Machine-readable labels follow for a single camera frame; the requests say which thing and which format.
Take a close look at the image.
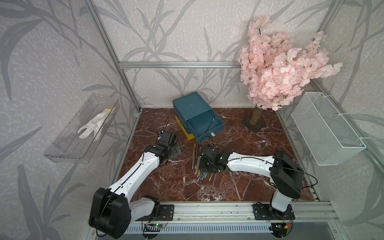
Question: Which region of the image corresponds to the teal drawer cabinet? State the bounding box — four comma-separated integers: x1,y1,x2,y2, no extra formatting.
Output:
173,92,212,121

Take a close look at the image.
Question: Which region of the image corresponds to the yellow pencil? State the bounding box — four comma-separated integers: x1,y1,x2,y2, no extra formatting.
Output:
195,145,200,176

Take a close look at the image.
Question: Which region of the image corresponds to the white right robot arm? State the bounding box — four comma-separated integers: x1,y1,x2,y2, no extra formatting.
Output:
198,146,304,213

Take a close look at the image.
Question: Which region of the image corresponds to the white wire mesh basket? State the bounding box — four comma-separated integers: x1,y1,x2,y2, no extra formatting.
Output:
292,92,367,166

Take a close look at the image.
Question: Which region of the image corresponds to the yellow drawer cabinet base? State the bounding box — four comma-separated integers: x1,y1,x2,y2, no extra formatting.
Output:
175,117,195,141

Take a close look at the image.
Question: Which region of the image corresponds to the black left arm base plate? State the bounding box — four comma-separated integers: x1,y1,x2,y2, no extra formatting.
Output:
137,203,175,222

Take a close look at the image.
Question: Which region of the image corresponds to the teal pull-out drawer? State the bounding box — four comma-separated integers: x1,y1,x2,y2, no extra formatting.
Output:
186,109,225,143

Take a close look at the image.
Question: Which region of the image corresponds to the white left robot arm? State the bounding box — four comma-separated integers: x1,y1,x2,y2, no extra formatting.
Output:
89,131,181,239

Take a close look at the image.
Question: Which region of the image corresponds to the pink artificial blossom tree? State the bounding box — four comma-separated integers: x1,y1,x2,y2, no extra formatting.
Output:
238,17,343,132

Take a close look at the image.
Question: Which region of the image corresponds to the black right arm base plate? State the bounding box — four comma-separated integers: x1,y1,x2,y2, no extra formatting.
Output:
252,202,296,221

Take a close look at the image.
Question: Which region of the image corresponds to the aluminium front rail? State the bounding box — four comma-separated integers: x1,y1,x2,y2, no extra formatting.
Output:
86,201,341,224

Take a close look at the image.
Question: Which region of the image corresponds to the white work glove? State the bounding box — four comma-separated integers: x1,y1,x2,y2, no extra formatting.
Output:
77,109,112,142

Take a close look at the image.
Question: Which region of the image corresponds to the clear plastic wall tray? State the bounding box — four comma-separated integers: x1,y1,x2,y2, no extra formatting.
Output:
43,94,121,164

